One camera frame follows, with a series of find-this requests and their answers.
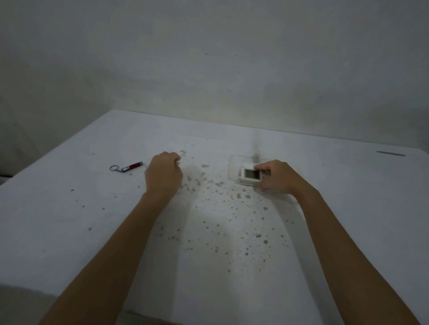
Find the person's left fingers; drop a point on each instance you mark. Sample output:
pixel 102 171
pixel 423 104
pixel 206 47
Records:
pixel 172 156

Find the person's left hand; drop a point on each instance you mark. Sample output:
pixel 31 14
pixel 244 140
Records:
pixel 163 174

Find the person's right hand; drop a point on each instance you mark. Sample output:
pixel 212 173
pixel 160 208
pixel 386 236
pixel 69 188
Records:
pixel 280 177

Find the clear plastic box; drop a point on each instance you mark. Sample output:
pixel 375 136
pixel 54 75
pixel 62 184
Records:
pixel 236 164

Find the small white digital display device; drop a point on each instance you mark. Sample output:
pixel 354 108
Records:
pixel 249 175

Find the person's right fingers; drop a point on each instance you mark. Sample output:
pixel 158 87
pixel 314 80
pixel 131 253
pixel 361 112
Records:
pixel 263 167

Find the person's left forearm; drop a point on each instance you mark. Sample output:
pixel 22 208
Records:
pixel 110 257

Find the person's right forearm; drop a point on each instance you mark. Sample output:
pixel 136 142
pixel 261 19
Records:
pixel 352 257

